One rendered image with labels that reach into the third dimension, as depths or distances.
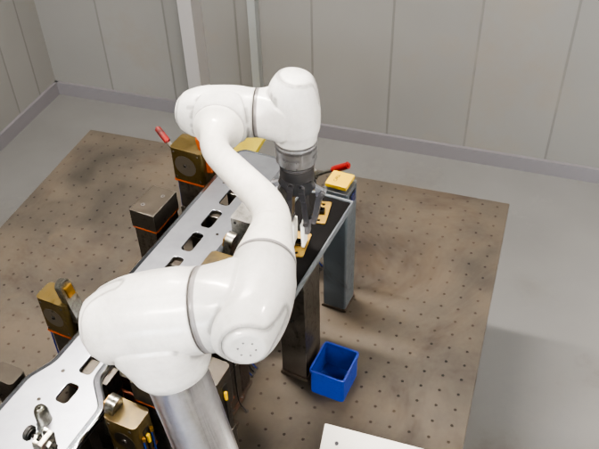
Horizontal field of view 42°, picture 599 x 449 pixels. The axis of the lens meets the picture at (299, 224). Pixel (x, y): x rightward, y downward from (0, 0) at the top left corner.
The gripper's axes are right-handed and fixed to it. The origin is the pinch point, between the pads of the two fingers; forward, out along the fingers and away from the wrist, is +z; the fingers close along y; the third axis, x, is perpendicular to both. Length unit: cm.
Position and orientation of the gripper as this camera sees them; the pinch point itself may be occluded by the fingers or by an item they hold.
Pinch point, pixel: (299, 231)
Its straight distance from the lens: 178.0
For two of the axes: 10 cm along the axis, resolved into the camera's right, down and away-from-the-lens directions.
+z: 0.3, 7.5, 6.6
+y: 9.6, 1.6, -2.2
